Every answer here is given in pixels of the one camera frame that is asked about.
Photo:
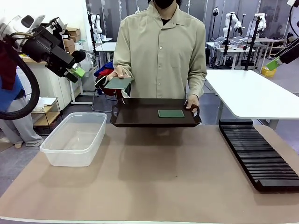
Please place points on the cardboard box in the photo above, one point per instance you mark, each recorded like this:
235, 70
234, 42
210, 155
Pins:
73, 32
69, 42

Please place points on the person's left forearm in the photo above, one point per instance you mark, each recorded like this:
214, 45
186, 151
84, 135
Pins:
198, 84

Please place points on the white side table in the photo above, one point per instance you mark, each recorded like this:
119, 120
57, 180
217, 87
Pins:
245, 93

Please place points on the person's left hand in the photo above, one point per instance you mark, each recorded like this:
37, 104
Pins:
192, 101

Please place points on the dark brown serving tray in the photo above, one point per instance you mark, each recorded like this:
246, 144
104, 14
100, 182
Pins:
140, 114

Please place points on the clear plastic storage box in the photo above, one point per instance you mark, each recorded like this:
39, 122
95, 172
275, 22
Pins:
72, 140

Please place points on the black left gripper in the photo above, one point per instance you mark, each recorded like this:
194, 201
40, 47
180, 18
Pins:
50, 50

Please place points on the black light stand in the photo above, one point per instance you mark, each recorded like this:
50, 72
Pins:
215, 35

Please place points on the person in beige shirt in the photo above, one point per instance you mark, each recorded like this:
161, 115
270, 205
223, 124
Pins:
161, 58

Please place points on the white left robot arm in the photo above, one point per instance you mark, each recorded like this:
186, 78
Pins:
14, 25

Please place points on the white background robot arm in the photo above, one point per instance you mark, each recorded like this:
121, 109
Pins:
230, 23
97, 23
261, 21

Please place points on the person's right forearm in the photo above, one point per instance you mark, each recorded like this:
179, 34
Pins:
121, 63

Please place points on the bystander in grey trousers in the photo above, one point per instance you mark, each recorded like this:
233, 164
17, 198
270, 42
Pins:
14, 130

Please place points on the black slotted PCB rack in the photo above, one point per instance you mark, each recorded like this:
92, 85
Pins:
254, 151

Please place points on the black tripod stand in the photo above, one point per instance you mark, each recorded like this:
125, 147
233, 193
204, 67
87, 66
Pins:
253, 42

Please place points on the white background desk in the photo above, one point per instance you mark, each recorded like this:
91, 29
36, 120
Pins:
106, 46

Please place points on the white cabinet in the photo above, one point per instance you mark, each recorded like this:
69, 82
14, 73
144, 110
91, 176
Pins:
53, 88

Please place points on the yellow box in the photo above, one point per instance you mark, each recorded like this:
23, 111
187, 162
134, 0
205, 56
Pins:
267, 72

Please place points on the pile of coloured clothes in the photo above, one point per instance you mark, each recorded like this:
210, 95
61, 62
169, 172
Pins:
105, 70

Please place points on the black face mask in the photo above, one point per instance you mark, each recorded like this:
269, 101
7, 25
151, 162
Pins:
163, 3

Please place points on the person's right hand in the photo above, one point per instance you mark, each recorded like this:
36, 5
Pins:
121, 72

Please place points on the green perforated PCB board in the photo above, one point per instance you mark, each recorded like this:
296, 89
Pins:
116, 84
171, 113

